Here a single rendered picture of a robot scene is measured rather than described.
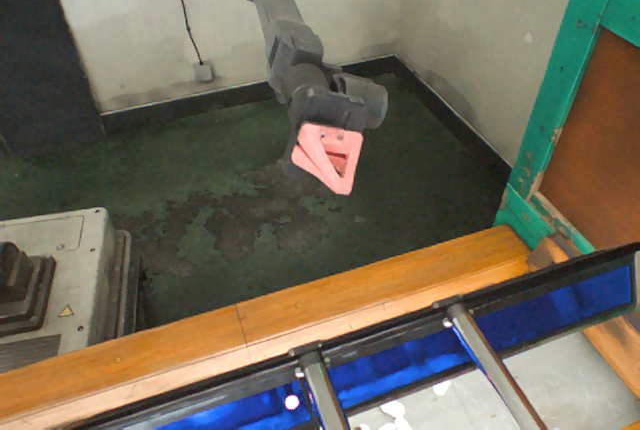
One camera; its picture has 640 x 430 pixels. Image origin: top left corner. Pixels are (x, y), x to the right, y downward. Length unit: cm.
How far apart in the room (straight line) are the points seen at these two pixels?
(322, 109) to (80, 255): 109
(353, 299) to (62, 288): 81
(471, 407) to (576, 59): 57
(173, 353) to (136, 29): 187
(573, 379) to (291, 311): 49
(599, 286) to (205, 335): 61
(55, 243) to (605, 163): 135
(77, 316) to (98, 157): 138
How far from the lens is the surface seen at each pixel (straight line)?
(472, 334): 50
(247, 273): 196
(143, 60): 262
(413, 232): 210
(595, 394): 98
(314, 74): 61
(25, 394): 97
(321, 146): 51
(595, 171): 93
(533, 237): 108
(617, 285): 65
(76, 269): 149
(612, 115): 89
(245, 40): 267
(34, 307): 142
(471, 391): 91
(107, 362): 94
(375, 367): 51
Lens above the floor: 153
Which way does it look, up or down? 44 degrees down
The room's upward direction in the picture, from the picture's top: straight up
